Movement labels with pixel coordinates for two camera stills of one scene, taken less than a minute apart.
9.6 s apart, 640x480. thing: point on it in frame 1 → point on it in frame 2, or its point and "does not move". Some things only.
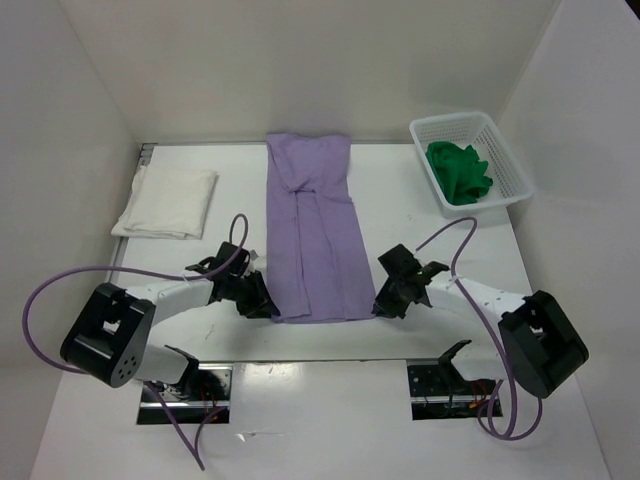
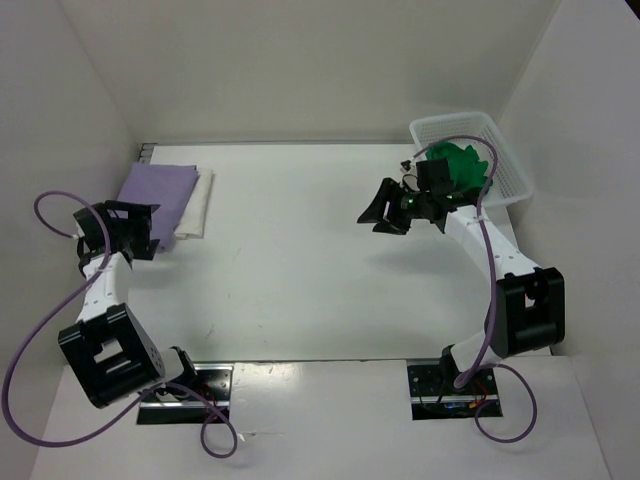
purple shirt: x=317 y=261 → x=170 y=186
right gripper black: x=385 y=307 → x=374 y=213
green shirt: x=460 y=172 does not move
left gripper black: x=261 y=304 → x=139 y=219
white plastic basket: x=510 y=182 does not move
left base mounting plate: x=208 y=390 does not move
